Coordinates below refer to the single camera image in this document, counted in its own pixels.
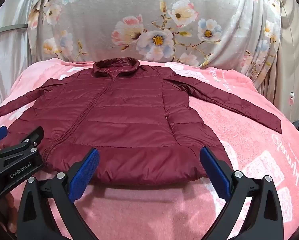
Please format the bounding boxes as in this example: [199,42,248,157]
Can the beige curtain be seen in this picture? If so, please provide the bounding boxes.
[262,0,299,123]

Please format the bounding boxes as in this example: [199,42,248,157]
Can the pink printed fleece blanket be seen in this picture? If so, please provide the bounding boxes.
[0,57,299,240]

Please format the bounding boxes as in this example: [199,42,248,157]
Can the grey satin cloth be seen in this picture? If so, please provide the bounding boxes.
[0,0,40,110]

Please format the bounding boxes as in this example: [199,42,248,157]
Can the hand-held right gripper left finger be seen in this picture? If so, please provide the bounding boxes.
[16,147,101,240]

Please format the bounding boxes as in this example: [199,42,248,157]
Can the grey metal bar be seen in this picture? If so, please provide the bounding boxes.
[0,23,28,37]

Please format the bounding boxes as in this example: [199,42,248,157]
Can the person's left hand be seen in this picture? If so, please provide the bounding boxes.
[0,192,18,233]

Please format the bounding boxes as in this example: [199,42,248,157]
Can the maroon puffer jacket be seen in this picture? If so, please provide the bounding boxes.
[0,58,282,184]

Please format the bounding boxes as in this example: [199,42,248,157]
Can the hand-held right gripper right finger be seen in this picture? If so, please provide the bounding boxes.
[200,146,285,240]

